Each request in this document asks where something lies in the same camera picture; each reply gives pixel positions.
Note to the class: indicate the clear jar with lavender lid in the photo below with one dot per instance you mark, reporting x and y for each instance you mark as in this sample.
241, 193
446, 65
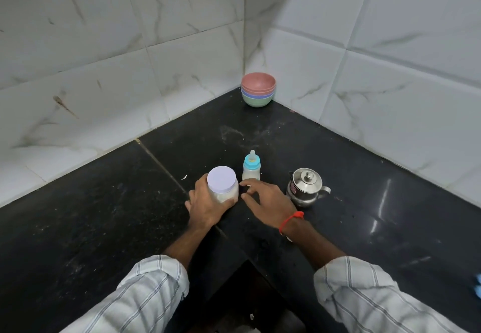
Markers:
222, 180

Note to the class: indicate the person's left hand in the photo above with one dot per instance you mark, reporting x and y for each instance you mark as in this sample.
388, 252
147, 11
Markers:
203, 208

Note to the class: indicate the person's left forearm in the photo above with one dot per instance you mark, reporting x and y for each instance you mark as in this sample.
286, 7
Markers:
150, 287

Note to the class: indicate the baby bottle with blue cap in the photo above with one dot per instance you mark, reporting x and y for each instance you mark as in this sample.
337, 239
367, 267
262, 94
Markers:
251, 169

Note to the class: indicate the blue object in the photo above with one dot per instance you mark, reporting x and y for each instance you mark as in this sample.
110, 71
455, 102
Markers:
478, 285

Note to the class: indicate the small steel pot with lid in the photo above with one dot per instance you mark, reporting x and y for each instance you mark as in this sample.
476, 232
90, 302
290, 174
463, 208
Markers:
306, 188

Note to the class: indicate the person's left thumb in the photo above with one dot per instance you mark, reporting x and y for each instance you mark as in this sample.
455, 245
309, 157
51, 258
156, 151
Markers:
227, 206

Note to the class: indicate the person's right hand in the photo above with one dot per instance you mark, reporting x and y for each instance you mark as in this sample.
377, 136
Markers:
272, 203

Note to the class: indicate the person's right forearm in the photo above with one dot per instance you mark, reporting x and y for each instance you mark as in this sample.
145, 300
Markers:
338, 276

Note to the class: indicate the pink plastic bowl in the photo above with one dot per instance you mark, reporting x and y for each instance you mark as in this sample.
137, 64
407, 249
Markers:
258, 82

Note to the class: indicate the green plastic bowl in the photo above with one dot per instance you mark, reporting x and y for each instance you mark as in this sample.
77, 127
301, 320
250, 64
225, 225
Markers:
257, 102

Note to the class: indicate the blue plastic bowl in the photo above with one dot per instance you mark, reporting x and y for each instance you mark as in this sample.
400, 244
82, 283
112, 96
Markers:
258, 97

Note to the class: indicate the person's right thumb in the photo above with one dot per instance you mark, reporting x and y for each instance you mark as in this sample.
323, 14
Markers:
248, 200

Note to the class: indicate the red thread wristband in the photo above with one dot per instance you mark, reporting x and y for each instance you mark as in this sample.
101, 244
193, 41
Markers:
290, 219

